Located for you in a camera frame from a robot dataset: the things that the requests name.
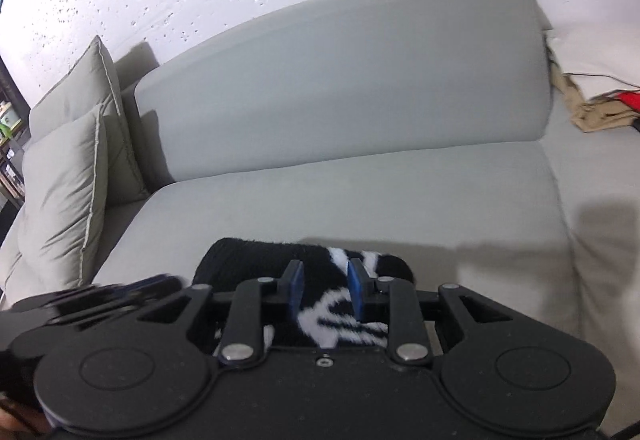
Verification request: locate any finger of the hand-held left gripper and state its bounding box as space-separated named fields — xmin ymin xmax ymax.
xmin=10 ymin=274 xmax=183 ymax=323

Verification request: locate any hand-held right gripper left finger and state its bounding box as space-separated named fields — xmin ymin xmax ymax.
xmin=137 ymin=260 xmax=306 ymax=365

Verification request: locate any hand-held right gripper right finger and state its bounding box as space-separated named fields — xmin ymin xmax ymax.
xmin=347 ymin=257 xmax=516 ymax=363

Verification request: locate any black patterned knit sweater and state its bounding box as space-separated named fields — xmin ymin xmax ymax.
xmin=192 ymin=237 xmax=416 ymax=352

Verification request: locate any grey cushion with piping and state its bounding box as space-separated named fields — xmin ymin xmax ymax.
xmin=0 ymin=104 xmax=109 ymax=291

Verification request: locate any dark storage shelf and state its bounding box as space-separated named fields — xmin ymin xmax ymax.
xmin=0 ymin=54 xmax=28 ymax=215

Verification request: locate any grey sofa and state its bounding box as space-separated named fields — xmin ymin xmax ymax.
xmin=0 ymin=0 xmax=640 ymax=436

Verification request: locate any large grey cushion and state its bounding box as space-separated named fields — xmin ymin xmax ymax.
xmin=27 ymin=36 xmax=151 ymax=207

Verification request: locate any white folded garment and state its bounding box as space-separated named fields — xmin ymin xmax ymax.
xmin=542 ymin=21 xmax=640 ymax=96

